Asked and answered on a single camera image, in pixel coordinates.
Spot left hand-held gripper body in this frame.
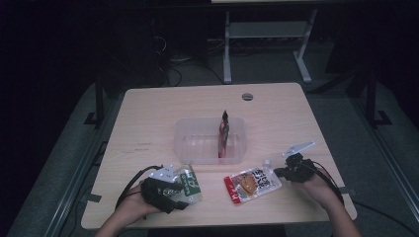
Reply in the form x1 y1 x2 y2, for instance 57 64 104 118
140 164 190 214

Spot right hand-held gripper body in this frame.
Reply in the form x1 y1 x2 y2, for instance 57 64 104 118
282 140 319 183

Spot green and silver food pouch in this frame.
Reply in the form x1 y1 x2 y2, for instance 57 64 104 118
164 164 204 206

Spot white and red spouted pouch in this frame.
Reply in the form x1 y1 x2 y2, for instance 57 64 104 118
223 159 284 205

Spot clear plastic container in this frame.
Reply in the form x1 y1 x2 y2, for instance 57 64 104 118
173 117 248 166

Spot red and black snack packet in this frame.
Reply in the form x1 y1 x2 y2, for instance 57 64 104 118
217 110 231 159

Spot person's left hand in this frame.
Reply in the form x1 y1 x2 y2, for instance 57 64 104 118
119 182 164 220

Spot person's right hand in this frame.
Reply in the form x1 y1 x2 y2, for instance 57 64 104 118
299 166 344 212

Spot black metal stand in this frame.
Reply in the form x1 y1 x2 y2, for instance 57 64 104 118
364 67 393 130
83 72 107 129

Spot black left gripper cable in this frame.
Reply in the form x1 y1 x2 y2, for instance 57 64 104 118
115 164 165 210

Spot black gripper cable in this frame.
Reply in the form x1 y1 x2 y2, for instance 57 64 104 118
115 164 165 210
309 159 419 237

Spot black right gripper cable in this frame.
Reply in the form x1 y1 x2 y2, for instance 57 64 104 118
309 159 419 237

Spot black floor cables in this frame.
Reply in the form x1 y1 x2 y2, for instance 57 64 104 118
151 33 225 87

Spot white metal table frame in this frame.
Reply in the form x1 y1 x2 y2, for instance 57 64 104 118
221 8 319 85

